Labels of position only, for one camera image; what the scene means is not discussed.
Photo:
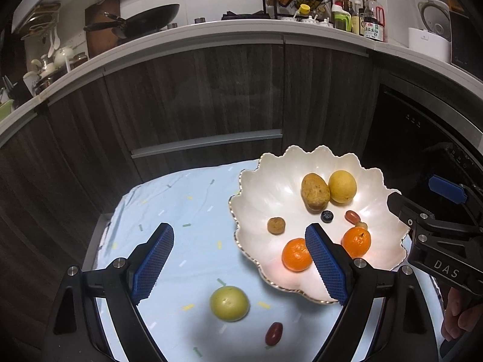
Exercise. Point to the black stove burner grate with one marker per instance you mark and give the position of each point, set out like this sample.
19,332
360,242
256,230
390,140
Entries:
245,15

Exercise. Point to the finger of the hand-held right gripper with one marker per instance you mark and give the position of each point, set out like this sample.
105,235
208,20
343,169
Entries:
447,189
400,205

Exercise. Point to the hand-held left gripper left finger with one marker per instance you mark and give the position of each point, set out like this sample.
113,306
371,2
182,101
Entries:
153,264

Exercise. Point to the orange tangerine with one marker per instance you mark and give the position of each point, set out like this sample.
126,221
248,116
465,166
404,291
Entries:
356,242
295,256

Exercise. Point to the white rice cooker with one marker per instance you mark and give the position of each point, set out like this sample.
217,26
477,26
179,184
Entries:
430,34

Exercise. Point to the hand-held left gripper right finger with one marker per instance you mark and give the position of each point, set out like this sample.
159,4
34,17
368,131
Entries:
326,264

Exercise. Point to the black built-in dishwasher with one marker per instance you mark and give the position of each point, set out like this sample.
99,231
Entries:
407,139

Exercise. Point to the dark wood kitchen cabinet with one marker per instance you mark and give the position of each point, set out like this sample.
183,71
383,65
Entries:
188,90

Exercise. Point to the white scalloped bowl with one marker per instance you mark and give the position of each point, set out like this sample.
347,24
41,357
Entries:
271,196

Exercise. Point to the brown potato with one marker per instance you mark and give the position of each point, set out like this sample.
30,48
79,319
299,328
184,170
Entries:
315,192

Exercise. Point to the large soy sauce bottle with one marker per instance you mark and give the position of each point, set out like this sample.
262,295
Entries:
373,22

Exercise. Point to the blueberry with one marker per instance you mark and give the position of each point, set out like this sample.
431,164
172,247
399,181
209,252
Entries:
327,216

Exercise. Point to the small brown rough fruit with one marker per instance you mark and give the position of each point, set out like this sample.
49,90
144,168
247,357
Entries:
276,225

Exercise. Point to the grey checkered cloth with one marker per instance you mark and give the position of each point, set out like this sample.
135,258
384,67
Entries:
437,288

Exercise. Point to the brown lidded jar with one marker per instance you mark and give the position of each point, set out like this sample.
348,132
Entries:
80,61

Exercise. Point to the red jujube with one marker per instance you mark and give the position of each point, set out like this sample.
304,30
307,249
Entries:
273,334
353,215

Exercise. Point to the brown wooden cutting board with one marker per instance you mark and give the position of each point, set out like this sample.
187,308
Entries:
100,43

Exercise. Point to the white kitchen countertop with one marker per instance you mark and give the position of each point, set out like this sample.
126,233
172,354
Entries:
226,26

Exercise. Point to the green lidded container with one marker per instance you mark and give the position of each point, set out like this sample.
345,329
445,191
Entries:
341,19

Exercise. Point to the white hanging spoon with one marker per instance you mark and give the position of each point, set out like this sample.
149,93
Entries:
54,39

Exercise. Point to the white ceramic teapot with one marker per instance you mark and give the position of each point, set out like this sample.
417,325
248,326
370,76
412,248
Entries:
62,58

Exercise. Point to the green round fruit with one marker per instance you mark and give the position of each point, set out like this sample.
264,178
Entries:
229,303

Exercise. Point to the yellow round citrus fruit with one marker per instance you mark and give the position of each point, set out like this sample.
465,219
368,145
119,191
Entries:
342,186

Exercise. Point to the small tan round fruit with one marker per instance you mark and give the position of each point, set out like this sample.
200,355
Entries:
361,225

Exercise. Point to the light blue patterned tablecloth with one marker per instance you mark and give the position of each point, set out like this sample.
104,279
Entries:
181,226

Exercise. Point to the black microwave oven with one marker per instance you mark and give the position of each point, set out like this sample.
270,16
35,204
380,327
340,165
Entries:
466,45

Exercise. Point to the person's right hand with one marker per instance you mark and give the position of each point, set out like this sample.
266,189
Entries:
458,316

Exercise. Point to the black wok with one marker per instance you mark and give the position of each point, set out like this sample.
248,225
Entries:
151,19

